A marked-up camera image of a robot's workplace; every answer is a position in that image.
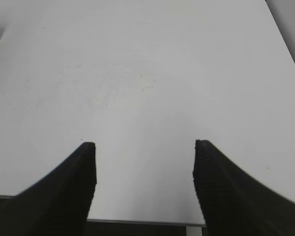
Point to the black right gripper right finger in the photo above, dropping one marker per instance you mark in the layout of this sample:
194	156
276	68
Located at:
234	203

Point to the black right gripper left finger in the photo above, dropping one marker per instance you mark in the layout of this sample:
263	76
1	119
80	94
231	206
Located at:
58	204

